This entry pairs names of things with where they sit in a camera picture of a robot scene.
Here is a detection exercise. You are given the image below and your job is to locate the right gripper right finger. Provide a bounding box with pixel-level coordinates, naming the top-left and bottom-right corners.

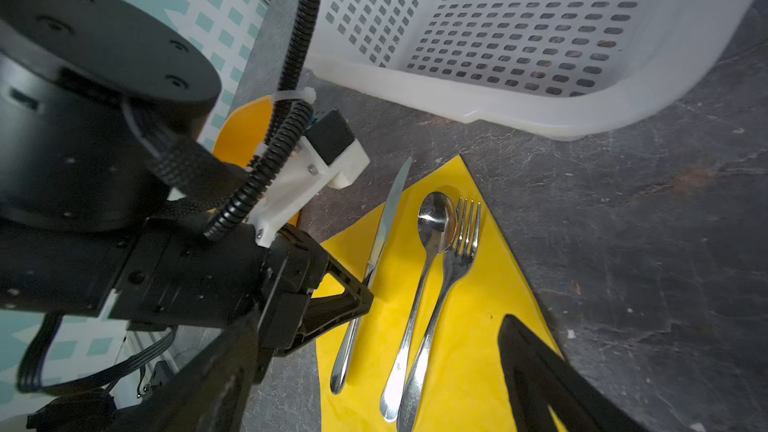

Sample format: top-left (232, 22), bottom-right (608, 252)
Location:
top-left (498, 314), bottom-right (645, 432)

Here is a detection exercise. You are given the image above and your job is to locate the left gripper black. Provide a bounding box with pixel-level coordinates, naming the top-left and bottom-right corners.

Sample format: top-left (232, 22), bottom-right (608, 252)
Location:
top-left (1, 220), bottom-right (330, 354)

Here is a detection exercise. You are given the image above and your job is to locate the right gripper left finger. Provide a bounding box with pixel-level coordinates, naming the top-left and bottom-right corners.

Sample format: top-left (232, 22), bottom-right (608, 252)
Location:
top-left (108, 311), bottom-right (259, 431)

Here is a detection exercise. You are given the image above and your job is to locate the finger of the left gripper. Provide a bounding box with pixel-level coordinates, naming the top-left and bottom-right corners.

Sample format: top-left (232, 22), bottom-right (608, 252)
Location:
top-left (281, 254), bottom-right (375, 356)

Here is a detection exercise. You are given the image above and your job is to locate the silver table knife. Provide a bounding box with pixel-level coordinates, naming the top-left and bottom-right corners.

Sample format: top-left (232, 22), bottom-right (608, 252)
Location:
top-left (330, 157), bottom-right (413, 395)

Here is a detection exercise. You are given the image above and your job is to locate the silver spoon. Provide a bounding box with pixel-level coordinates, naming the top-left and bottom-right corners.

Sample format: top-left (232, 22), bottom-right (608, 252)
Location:
top-left (379, 191), bottom-right (457, 423)

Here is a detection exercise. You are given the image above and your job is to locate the silver fork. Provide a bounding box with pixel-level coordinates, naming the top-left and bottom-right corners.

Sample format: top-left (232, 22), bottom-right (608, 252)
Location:
top-left (396, 197), bottom-right (482, 432)

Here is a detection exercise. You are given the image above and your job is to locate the yellow plastic utensil tray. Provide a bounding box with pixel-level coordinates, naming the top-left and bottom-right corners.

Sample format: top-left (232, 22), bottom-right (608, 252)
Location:
top-left (212, 96), bottom-right (273, 168)

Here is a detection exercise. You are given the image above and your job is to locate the white perforated plastic basket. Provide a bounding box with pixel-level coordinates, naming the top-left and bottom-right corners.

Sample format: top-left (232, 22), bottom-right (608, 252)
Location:
top-left (306, 0), bottom-right (753, 141)

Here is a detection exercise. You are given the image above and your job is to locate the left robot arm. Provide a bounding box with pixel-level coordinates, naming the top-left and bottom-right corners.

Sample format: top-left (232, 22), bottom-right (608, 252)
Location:
top-left (1, 0), bottom-right (373, 355)

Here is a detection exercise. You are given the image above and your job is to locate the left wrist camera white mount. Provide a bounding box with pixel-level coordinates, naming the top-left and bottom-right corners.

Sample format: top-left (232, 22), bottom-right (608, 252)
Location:
top-left (246, 109), bottom-right (370, 248)

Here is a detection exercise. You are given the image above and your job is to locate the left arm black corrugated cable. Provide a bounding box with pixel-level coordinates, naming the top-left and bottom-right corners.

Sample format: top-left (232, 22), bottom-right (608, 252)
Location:
top-left (128, 0), bottom-right (325, 242)

